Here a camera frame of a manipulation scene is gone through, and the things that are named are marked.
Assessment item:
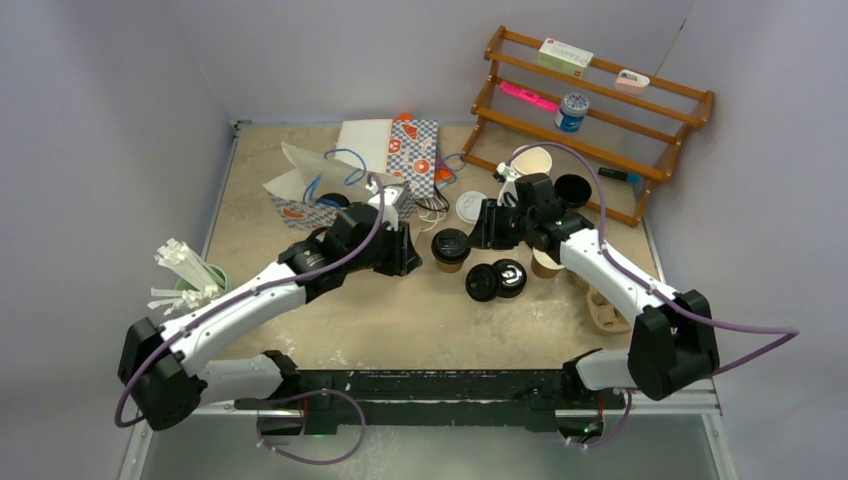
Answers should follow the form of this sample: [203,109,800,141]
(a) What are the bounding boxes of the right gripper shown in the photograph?
[466,199,537,251]

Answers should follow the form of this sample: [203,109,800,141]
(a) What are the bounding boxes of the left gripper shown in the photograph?
[345,218,421,276]

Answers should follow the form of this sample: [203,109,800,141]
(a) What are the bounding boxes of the black lid stack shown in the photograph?
[493,259,528,298]
[465,263,500,302]

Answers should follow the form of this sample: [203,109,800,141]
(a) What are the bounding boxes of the brown paper cup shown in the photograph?
[531,249,564,279]
[436,260,463,273]

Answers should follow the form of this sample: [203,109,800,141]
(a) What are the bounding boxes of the checkered paper bag blue handles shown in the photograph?
[263,142,418,231]

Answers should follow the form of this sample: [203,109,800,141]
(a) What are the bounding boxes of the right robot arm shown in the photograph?
[469,173,720,407]

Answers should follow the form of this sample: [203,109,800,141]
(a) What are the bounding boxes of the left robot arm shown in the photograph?
[114,203,422,431]

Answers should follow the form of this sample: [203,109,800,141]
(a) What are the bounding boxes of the white cup lid far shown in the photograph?
[455,191,487,225]

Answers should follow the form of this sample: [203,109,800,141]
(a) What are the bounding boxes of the stack of white paper cups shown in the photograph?
[510,145,553,176]

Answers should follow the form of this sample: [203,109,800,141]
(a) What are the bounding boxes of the dark paper cup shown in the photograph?
[554,174,593,211]

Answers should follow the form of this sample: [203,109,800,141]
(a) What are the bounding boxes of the stack of flat paper bags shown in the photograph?
[325,114,465,231]

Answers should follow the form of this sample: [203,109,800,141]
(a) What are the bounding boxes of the stack of pulp carriers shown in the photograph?
[574,274,632,336]

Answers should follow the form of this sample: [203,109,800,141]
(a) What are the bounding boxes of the black blue marker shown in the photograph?
[597,167,641,184]

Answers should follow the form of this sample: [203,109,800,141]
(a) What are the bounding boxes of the pink highlighter pen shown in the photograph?
[498,81,559,113]

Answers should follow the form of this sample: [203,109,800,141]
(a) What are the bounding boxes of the blue white jar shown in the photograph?
[555,92,590,133]

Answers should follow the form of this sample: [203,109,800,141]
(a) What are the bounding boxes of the wooden shelf rack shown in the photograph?
[461,25,715,227]

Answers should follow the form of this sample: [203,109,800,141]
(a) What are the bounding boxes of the white green box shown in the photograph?
[536,38,594,78]

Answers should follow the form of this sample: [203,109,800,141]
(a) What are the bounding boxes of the white pink small device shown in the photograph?
[614,69,651,96]

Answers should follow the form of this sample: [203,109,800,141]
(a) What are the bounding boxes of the wrapped white straws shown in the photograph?
[147,238,225,316]

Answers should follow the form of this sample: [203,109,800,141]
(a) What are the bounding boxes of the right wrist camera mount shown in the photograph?
[494,162,520,208]

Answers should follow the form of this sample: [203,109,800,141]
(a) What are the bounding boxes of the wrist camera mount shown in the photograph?
[367,184,417,230]
[494,162,520,208]

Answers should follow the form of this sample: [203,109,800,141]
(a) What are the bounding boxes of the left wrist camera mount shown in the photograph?
[367,184,417,230]

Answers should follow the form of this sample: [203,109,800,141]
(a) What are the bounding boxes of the black aluminium base frame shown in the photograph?
[139,367,723,442]

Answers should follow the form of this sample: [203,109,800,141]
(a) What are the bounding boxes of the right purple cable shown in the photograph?
[496,142,801,452]

